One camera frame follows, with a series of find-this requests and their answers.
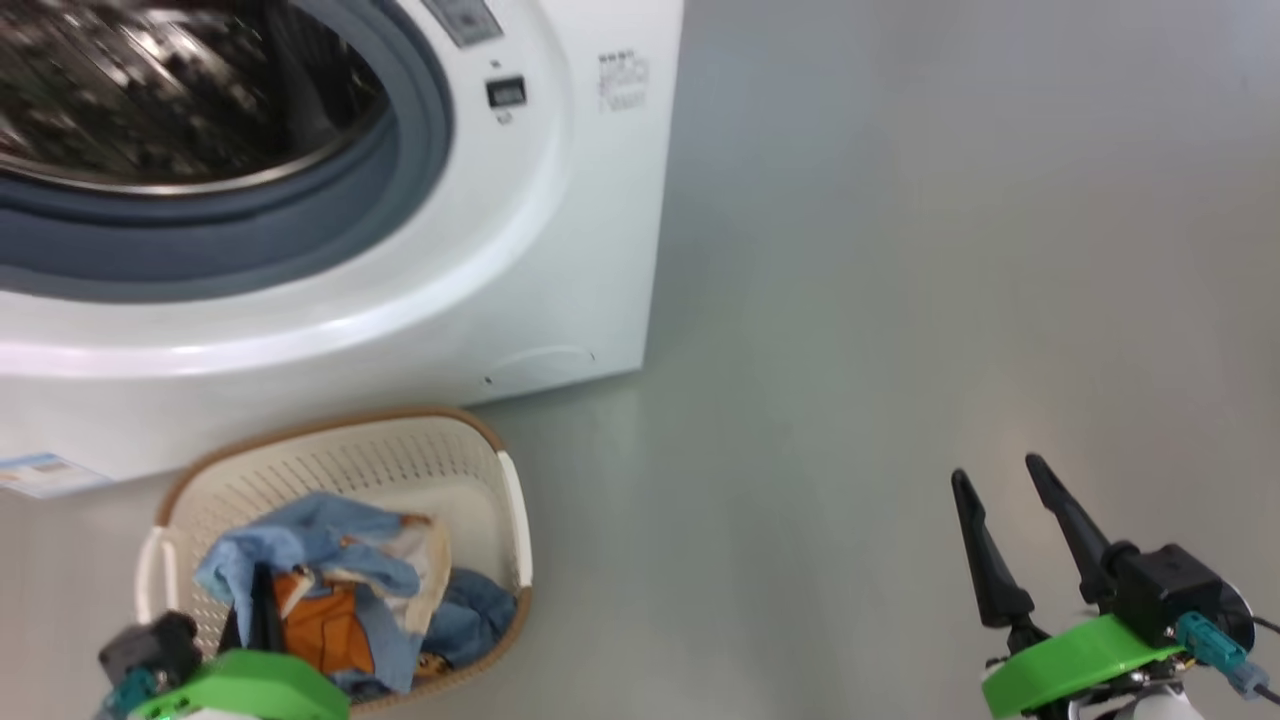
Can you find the stainless steel washer drum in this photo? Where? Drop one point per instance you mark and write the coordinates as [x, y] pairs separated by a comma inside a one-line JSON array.
[[150, 90]]

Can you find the blue white energy label sticker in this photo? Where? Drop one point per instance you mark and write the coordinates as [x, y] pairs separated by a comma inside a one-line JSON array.
[[45, 475]]

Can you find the teal camera connector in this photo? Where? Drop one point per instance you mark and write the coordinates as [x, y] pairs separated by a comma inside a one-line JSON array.
[[1215, 650], [130, 692]]

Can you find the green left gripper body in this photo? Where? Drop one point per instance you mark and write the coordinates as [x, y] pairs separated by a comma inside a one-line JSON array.
[[250, 690]]

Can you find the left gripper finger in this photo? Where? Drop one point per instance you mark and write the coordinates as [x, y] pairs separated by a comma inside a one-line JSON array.
[[234, 630], [267, 610]]

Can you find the white front-load washing machine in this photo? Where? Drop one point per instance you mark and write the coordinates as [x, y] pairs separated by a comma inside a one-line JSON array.
[[560, 250]]

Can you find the black door lock slot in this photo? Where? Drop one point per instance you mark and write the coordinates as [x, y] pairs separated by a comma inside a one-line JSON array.
[[506, 92]]

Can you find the teal left camera connector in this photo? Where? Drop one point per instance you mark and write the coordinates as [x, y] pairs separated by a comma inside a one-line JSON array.
[[130, 692]]

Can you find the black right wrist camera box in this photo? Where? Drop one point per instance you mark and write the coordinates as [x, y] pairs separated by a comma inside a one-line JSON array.
[[1170, 590]]

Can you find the teal right camera connector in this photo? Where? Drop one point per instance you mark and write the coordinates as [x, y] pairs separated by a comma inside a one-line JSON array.
[[1215, 650]]

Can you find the blue garment large orange patch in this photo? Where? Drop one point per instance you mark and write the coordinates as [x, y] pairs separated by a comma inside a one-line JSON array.
[[330, 560]]

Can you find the grey rubber door gasket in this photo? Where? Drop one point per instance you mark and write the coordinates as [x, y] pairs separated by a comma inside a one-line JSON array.
[[250, 240]]

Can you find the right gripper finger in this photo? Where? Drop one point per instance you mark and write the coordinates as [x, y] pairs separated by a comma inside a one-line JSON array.
[[990, 570], [1075, 530]]

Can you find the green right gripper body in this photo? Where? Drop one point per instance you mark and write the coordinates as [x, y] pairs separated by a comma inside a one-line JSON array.
[[1060, 665]]

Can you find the cream perforated laundry basket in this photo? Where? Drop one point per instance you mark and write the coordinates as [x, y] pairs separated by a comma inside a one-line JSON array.
[[380, 470]]

